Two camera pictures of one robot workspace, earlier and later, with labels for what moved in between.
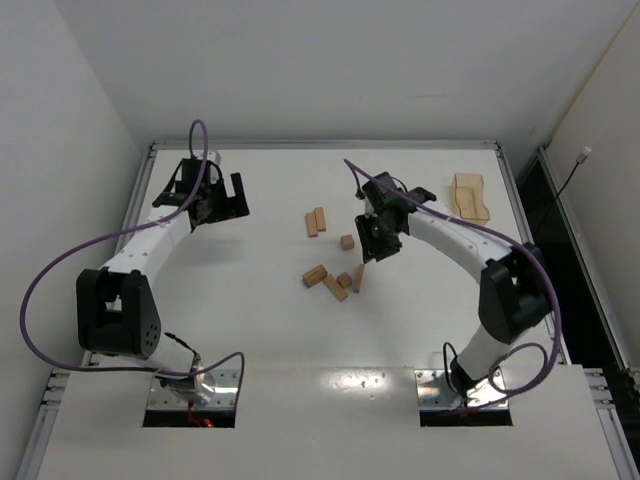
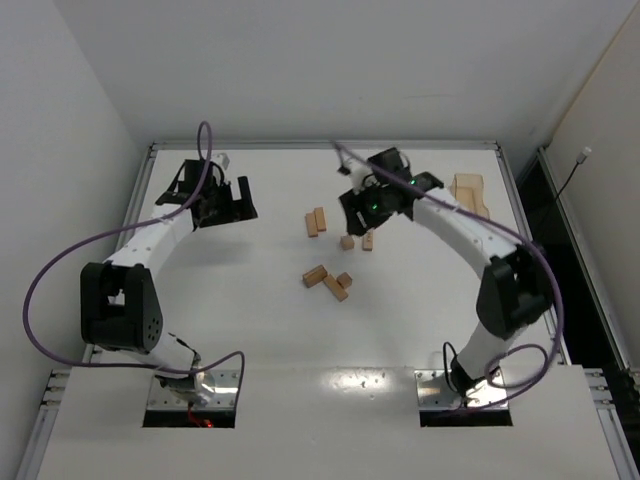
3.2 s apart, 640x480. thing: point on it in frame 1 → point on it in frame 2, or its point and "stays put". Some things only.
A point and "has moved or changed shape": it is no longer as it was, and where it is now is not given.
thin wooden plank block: x=359 y=277 has moved or changed shape
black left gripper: x=226 y=211 stays put
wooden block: x=339 y=292 stays put
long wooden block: x=320 y=219 stays put
